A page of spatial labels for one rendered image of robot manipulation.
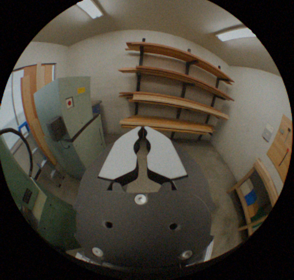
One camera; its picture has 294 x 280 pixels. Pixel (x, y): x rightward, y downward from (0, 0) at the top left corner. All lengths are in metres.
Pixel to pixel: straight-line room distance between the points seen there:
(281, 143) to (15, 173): 3.16
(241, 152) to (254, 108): 1.11
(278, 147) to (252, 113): 1.06
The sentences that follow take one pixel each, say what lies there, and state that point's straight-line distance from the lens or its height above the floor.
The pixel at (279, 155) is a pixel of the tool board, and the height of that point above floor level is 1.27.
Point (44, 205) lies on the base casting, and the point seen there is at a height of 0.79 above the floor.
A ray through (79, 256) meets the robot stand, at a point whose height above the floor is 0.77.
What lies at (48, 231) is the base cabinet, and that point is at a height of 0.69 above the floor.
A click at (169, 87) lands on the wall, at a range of 1.96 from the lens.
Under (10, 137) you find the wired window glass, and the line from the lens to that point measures 2.26.
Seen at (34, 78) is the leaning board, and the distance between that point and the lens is 2.29.
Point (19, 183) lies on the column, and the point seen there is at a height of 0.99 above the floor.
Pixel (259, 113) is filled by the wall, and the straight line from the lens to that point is 2.52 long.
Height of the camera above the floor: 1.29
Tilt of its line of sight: 33 degrees down
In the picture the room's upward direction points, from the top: 7 degrees clockwise
